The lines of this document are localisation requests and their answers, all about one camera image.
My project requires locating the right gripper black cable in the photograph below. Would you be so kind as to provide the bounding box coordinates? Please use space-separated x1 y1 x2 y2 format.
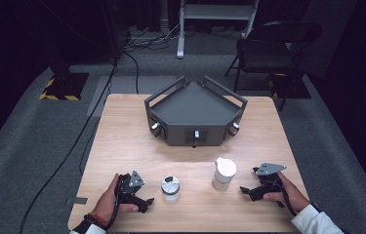
276 179 299 218

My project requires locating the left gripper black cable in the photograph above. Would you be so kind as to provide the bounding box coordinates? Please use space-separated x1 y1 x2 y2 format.
105 176 122 230

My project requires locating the clear jar with silver lid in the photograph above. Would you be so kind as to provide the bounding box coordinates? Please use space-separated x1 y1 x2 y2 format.
160 175 182 205

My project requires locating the beaded bracelet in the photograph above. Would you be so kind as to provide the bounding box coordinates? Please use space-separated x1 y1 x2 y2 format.
83 212 108 229

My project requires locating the white plastic bottle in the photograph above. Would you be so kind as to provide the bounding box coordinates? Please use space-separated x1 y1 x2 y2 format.
211 157 238 191

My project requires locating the person's left hand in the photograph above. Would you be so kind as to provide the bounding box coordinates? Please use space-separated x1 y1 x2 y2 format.
92 173 140 226

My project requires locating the bundle of floor cables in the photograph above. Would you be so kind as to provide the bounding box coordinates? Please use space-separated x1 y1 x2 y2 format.
123 22 186 52

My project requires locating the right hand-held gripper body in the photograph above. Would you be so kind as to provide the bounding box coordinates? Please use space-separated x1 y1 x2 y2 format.
252 162 288 197

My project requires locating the person's right hand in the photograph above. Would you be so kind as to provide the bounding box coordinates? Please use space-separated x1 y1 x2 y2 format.
263 172 311 215

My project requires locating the dark stand post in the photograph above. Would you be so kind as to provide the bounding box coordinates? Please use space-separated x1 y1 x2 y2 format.
100 0 130 64

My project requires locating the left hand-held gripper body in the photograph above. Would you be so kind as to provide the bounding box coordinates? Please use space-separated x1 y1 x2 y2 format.
114 170 146 206

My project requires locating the long black floor cable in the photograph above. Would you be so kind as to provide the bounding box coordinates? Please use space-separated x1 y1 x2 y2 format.
18 59 118 234

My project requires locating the short black floor cable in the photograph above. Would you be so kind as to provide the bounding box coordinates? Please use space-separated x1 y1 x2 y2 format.
123 51 141 95

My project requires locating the grey angular rack with knobs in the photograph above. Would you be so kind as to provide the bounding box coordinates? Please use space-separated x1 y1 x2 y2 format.
143 75 249 148

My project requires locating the white metal stand frame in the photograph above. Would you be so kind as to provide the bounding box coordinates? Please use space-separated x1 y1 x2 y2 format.
176 0 261 59

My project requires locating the black folding chair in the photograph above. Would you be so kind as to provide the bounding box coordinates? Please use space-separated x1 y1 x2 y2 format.
224 20 323 112

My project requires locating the grey tape strip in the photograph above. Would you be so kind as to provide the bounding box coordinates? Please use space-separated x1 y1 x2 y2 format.
68 196 89 206

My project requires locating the black base with hazard tape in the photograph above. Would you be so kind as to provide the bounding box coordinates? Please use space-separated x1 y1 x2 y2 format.
39 72 90 101
268 72 312 100

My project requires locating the thin black cable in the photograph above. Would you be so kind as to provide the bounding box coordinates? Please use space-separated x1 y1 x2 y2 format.
78 118 102 176

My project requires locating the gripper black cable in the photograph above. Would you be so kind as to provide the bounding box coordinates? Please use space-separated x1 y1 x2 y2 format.
276 179 299 218
105 176 122 230

